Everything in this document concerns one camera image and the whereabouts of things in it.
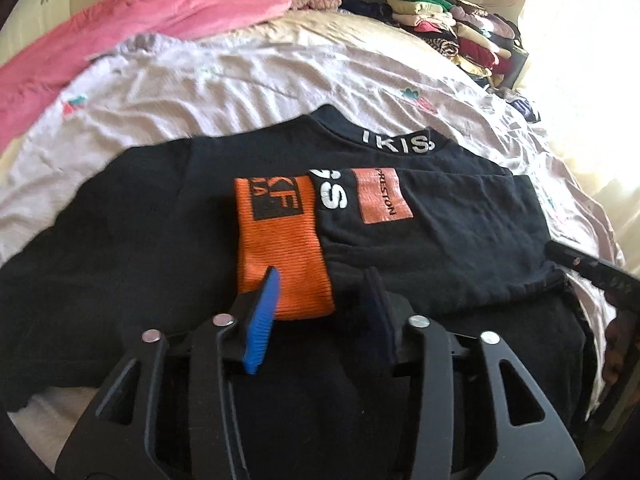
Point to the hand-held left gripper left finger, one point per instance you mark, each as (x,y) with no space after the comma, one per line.
(262,320)

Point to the dark blue clothes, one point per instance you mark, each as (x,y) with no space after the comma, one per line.
(370,10)

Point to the white curtain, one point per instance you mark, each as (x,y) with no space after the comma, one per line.
(580,60)

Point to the pink blanket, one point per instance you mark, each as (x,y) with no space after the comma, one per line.
(125,25)

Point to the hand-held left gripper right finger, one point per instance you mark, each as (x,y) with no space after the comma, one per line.
(376,310)

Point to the black sweater with orange cuffs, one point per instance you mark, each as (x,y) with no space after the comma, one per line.
(150,260)

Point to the pile of folded clothes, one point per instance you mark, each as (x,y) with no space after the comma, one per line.
(450,25)

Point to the small purple cloth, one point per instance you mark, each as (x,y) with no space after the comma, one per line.
(522,105)

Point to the lilac strawberry print bedsheet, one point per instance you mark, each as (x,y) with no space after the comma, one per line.
(210,90)

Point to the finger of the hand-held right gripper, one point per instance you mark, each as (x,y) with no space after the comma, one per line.
(585,262)

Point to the person's right hand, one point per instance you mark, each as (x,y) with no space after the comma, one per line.
(622,345)

